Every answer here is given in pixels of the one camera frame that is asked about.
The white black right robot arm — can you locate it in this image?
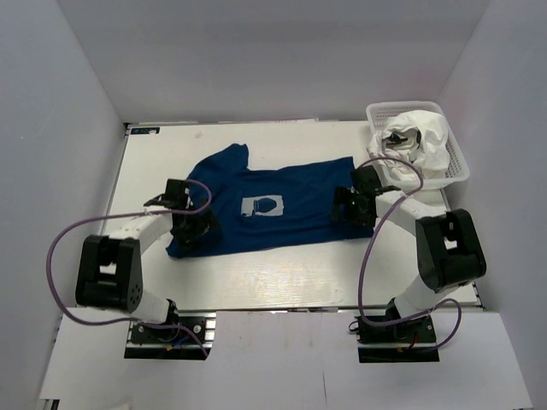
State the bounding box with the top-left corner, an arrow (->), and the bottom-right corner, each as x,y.
331,166 -> 486,327

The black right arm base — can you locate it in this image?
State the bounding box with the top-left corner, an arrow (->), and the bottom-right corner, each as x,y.
348,317 -> 439,364

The white t shirt black print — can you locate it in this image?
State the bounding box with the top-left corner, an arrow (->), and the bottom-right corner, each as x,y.
368,127 -> 421,190

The white t shirt red print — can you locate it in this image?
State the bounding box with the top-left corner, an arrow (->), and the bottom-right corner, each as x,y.
382,110 -> 450,179

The white plastic basket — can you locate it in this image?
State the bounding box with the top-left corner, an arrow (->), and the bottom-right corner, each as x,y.
366,101 -> 469,190

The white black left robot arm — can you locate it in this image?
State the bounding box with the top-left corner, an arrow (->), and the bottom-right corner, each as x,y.
75,179 -> 220,329

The blue mickey t shirt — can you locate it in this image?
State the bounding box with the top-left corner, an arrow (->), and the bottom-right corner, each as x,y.
166,143 -> 373,259

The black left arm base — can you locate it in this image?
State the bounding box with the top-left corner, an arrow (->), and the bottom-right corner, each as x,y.
124,313 -> 216,361

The blue label sticker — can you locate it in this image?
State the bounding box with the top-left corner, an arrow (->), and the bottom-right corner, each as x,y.
130,126 -> 161,135

